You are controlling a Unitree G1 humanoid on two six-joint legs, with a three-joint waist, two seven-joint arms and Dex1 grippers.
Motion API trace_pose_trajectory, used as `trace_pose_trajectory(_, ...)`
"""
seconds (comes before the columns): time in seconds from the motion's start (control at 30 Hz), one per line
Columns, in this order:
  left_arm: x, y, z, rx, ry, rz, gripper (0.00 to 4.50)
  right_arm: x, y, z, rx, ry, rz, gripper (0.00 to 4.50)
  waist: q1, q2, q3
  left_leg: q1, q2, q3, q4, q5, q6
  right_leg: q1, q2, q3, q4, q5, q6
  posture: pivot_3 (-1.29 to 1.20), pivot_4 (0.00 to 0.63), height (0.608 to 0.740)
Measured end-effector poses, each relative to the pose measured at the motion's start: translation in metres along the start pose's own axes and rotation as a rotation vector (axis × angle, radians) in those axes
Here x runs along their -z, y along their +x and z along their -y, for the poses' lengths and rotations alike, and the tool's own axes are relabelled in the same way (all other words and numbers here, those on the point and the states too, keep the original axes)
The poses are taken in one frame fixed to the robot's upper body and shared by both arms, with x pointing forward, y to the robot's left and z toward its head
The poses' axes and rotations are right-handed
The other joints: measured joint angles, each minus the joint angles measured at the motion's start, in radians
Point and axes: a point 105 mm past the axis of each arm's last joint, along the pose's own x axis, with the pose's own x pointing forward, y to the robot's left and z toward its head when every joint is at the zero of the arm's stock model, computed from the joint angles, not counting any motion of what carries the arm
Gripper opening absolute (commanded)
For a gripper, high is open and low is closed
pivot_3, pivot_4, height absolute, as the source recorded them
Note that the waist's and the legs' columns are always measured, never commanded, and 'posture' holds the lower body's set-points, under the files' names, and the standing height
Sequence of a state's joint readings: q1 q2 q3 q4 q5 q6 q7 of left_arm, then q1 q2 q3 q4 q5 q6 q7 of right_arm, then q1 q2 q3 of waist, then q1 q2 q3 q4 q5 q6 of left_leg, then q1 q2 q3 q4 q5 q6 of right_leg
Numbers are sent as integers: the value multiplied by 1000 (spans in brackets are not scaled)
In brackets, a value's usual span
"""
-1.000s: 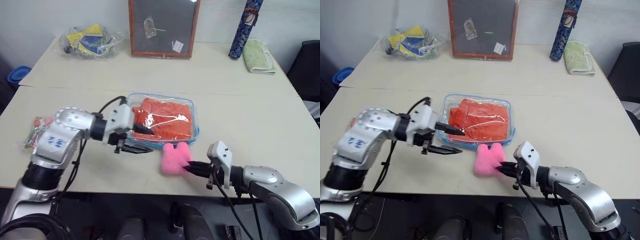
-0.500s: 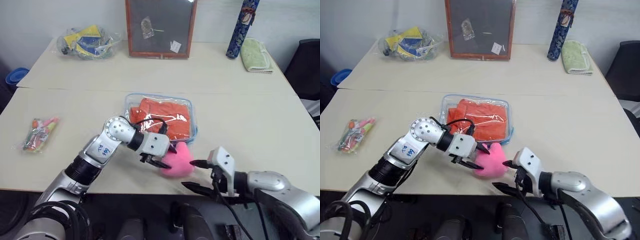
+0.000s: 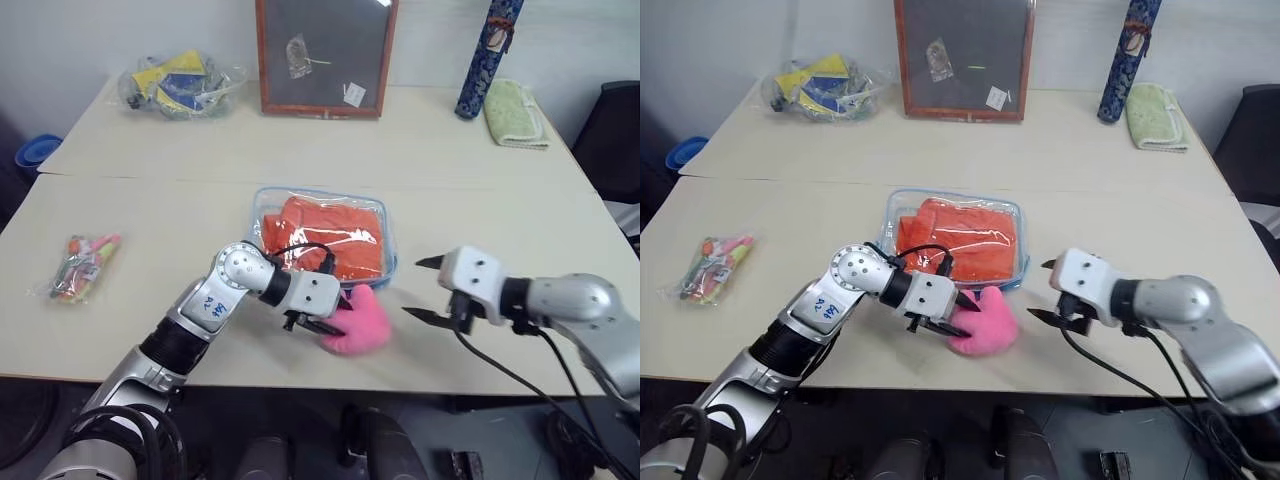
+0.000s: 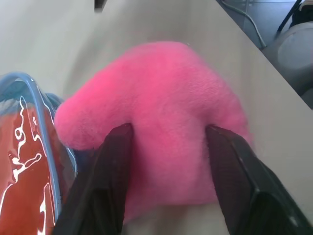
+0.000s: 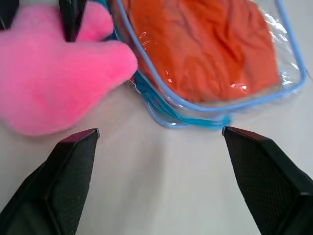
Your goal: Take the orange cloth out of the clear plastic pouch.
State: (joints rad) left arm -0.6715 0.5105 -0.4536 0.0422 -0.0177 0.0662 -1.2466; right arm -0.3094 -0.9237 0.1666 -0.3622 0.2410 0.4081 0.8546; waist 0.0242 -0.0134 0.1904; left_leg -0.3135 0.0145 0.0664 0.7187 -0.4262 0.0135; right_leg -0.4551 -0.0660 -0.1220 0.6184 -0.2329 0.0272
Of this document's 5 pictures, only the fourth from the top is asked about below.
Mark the grey cable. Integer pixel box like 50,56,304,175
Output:
221,0,267,48

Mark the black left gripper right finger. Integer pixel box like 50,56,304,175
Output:
206,124,313,235

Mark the pink fluffy cloth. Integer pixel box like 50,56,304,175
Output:
54,41,254,224

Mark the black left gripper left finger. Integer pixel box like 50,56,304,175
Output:
53,122,134,235

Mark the clear plastic pouch blue trim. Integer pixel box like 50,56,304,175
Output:
0,70,79,235

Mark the black chair leg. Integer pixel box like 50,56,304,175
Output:
276,0,303,32

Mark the grey rounded chair seat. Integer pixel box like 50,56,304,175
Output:
263,23,313,108

